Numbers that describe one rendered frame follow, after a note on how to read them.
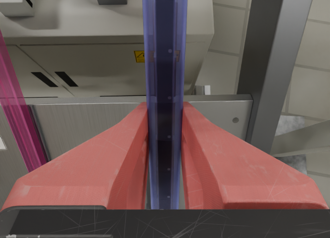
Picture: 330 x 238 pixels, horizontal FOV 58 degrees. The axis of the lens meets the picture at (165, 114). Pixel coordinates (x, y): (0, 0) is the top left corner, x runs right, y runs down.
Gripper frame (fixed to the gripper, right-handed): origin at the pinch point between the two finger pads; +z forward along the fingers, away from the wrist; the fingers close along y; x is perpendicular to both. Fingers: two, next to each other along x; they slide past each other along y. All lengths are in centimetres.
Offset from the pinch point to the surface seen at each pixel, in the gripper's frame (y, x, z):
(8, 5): 25.1, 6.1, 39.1
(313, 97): -57, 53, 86
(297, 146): -36, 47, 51
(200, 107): -2.9, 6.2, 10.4
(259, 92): -7.2, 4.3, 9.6
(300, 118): -51, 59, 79
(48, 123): 9.8, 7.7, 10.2
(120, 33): 7.7, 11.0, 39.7
